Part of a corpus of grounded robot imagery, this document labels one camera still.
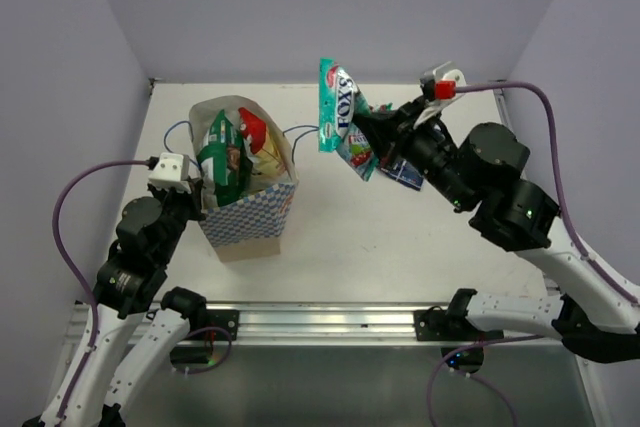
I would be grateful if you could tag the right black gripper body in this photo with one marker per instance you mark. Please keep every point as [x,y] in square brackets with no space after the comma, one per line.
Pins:
[418,145]

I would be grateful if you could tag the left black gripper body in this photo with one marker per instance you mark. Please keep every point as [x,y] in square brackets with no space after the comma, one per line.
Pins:
[178,208]

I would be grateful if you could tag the blue Kettle snack bag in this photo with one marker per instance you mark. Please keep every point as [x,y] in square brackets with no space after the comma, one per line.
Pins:
[403,173]

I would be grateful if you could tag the dark green REAL chips bag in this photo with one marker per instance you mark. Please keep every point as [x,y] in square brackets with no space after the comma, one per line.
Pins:
[225,165]

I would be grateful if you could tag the teal Fox's candy bag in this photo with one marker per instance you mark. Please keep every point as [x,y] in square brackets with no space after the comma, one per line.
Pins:
[340,99]

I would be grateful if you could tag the blue checkered paper bag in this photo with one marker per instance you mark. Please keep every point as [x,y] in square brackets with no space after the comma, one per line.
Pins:
[251,227]

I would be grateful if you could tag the red Chuba cassava chips bag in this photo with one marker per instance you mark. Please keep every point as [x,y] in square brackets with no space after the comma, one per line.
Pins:
[260,148]

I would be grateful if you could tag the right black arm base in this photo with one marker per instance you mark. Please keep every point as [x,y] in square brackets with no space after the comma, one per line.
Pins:
[449,325]

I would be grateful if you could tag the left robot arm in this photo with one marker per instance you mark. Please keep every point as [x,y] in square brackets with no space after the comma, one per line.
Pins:
[107,374]

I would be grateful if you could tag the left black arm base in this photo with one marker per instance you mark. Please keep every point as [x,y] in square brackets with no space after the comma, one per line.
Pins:
[225,319]

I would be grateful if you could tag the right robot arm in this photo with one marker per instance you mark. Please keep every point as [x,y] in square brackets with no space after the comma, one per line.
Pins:
[483,176]

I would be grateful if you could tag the right aluminium table edge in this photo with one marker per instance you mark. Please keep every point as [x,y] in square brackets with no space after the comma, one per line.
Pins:
[500,100]

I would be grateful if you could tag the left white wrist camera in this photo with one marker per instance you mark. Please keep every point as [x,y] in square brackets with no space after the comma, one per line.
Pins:
[171,172]

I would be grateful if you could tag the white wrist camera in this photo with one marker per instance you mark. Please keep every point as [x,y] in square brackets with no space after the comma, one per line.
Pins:
[171,172]
[438,85]

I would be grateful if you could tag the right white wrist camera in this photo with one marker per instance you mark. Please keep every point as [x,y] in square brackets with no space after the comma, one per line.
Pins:
[438,85]

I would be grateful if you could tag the aluminium mounting rail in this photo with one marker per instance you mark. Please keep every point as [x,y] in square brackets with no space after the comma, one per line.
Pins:
[325,322]

